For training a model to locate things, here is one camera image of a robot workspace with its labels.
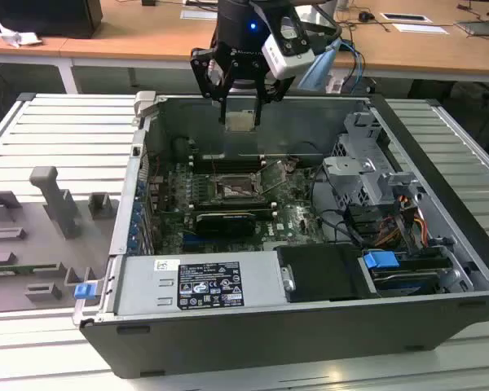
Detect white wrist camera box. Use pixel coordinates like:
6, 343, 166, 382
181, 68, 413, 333
262, 15, 315, 79

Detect grey power supply with label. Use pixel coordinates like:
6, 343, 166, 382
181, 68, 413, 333
112, 250, 297, 317

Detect black framed desk cable panel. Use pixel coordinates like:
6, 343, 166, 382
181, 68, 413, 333
381, 11, 433, 24

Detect grey case release latch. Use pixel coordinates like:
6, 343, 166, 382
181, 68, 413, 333
133, 90, 158, 120

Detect CPU socket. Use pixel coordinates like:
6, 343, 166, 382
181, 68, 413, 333
209, 173, 266, 203

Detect grey parts rack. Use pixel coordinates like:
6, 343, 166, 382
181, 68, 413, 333
0, 165, 121, 314

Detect black plastic air shroud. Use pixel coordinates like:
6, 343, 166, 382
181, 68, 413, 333
275, 242, 378, 305

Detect black graphics card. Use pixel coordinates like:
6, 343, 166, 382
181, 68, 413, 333
194, 210, 257, 239

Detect wooden desk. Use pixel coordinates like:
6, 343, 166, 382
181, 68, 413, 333
0, 0, 489, 94

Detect white desk cable panel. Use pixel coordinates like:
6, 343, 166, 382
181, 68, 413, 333
180, 8, 219, 21

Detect blue expansion slot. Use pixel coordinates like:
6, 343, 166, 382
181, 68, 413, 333
182, 231, 229, 252

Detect black internal cable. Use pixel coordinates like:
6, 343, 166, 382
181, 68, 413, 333
311, 166, 368, 249

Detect silver metal disk bay cage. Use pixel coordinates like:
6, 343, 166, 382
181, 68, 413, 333
321, 112, 423, 207

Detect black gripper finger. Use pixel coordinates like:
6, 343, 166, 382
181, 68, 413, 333
253, 76, 293, 126
189, 46, 234, 124

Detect black monitor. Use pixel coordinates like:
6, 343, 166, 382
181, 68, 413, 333
0, 0, 104, 40

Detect clear flat tray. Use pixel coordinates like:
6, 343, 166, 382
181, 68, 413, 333
454, 18, 489, 41

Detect orange yellow wire bundle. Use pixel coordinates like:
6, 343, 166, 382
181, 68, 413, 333
377, 195, 429, 249

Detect white paper sheet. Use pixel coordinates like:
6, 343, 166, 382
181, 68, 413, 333
392, 23, 452, 36

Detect blue plastic case latch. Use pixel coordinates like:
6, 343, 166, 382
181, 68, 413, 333
73, 283, 97, 301

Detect black open PC case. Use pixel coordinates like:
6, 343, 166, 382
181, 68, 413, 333
72, 91, 489, 380

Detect blue cable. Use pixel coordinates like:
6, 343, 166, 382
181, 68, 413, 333
337, 38, 367, 97

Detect crumpled white paper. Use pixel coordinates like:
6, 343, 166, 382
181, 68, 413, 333
0, 22, 42, 48

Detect blue disk carrier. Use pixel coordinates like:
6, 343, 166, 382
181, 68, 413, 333
361, 250, 445, 297

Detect metal socket cover frame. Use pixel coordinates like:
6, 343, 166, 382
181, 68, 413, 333
254, 160, 289, 195

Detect green motherboard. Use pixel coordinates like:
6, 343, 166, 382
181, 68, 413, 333
146, 156, 331, 253

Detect RAM slot white clips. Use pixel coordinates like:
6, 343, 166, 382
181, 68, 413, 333
190, 153, 268, 160
193, 208, 278, 217
190, 160, 268, 167
193, 200, 278, 209

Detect silver square CPU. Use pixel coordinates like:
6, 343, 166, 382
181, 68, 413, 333
224, 110, 257, 132

